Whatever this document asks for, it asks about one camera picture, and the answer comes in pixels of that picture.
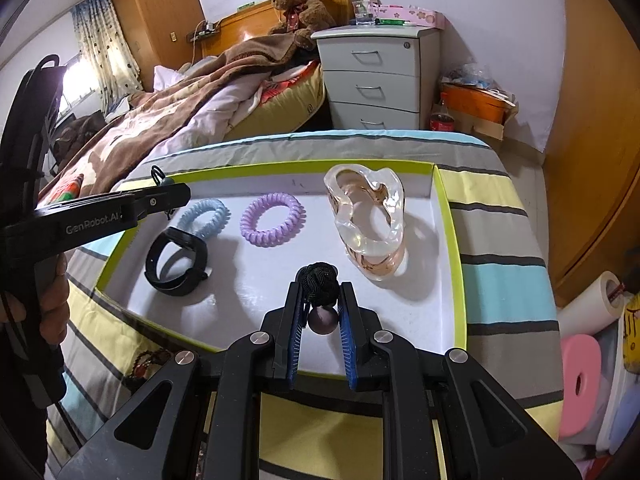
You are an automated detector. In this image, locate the black hair tie teal bead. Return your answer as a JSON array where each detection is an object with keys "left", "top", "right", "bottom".
[{"left": 150, "top": 164, "right": 176, "bottom": 221}]

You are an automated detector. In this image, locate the black wristband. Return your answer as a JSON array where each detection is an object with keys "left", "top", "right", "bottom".
[{"left": 145, "top": 226, "right": 213, "bottom": 296}]

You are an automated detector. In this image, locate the white paper roll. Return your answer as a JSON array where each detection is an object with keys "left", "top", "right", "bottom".
[{"left": 556, "top": 270, "right": 626, "bottom": 336}]

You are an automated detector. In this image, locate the brown beaded bracelet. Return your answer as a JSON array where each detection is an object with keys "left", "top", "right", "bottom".
[{"left": 122, "top": 347, "right": 176, "bottom": 393}]

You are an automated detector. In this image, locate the clear plastic container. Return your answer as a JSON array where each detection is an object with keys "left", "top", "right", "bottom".
[{"left": 352, "top": 0, "right": 381, "bottom": 26}]

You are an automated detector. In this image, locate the power strip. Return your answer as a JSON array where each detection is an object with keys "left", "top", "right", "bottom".
[{"left": 186, "top": 20, "right": 223, "bottom": 42}]

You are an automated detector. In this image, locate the cola bottle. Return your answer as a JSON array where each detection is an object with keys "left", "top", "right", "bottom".
[{"left": 430, "top": 92, "right": 457, "bottom": 133}]

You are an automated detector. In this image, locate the brown blanket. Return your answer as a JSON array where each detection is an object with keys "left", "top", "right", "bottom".
[{"left": 37, "top": 35, "right": 301, "bottom": 206}]

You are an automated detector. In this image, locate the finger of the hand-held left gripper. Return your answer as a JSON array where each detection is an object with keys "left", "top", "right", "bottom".
[{"left": 134, "top": 181, "right": 192, "bottom": 225}]

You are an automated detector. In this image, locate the blue spiral hair tie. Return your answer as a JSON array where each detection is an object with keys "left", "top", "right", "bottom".
[{"left": 176, "top": 198, "right": 231, "bottom": 241}]

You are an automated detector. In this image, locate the dotted curtain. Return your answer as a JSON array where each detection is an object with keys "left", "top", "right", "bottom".
[{"left": 70, "top": 0, "right": 143, "bottom": 106}]

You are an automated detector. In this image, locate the clear hair claw clip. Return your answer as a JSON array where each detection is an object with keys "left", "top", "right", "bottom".
[{"left": 324, "top": 164, "right": 406, "bottom": 281}]

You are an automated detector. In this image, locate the cardboard box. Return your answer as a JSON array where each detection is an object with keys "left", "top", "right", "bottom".
[{"left": 452, "top": 100, "right": 518, "bottom": 141}]

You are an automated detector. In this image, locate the person's left hand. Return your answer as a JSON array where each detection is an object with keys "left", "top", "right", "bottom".
[{"left": 39, "top": 255, "right": 70, "bottom": 346}]

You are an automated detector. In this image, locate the plain wooden wardrobe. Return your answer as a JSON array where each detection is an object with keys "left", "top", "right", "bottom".
[{"left": 542, "top": 0, "right": 640, "bottom": 306}]

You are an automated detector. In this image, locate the yellow red printed pillow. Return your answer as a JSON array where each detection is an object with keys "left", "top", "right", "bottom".
[{"left": 222, "top": 60, "right": 328, "bottom": 141}]

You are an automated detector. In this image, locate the wooden wardrobe with star stickers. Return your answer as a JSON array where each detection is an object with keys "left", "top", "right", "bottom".
[{"left": 110, "top": 0, "right": 206, "bottom": 93}]

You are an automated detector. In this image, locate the orange basin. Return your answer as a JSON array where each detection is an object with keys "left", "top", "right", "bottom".
[{"left": 442, "top": 82, "right": 508, "bottom": 123}]

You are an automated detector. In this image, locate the window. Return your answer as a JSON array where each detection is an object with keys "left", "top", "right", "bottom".
[{"left": 55, "top": 55, "right": 87, "bottom": 121}]

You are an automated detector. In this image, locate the wooden headboard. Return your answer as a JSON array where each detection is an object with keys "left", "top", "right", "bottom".
[{"left": 200, "top": 0, "right": 352, "bottom": 58}]

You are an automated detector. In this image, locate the purple spiral hair tie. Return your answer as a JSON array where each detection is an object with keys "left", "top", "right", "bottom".
[{"left": 240, "top": 192, "right": 306, "bottom": 248}]

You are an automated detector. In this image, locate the pink floral tissue box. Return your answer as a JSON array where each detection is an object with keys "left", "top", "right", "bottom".
[{"left": 375, "top": 4, "right": 448, "bottom": 30}]

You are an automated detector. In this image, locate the white floral duvet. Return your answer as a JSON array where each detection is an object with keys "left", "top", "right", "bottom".
[{"left": 150, "top": 62, "right": 281, "bottom": 151}]

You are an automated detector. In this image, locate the grey nightstand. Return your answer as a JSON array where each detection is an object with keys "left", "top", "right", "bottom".
[{"left": 311, "top": 25, "right": 442, "bottom": 133}]

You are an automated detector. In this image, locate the yellow printed box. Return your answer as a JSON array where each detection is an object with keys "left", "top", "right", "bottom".
[{"left": 617, "top": 292, "right": 640, "bottom": 376}]

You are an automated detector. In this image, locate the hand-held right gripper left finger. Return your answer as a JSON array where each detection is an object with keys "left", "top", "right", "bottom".
[{"left": 57, "top": 281, "right": 308, "bottom": 480}]

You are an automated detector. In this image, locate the brown teddy bear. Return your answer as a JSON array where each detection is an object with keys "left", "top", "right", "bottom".
[{"left": 270, "top": 0, "right": 337, "bottom": 51}]

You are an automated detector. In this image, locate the green cardboard box tray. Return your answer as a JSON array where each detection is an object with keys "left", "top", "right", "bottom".
[{"left": 92, "top": 160, "right": 468, "bottom": 378}]

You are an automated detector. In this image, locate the black knotted hair tie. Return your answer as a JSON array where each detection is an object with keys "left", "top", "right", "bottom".
[{"left": 295, "top": 262, "right": 343, "bottom": 335}]

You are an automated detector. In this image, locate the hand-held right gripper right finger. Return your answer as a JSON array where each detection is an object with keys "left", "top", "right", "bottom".
[{"left": 337, "top": 281, "right": 583, "bottom": 480}]

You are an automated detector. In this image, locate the clear plastic bag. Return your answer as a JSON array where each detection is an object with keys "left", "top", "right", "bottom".
[{"left": 445, "top": 62, "right": 501, "bottom": 91}]

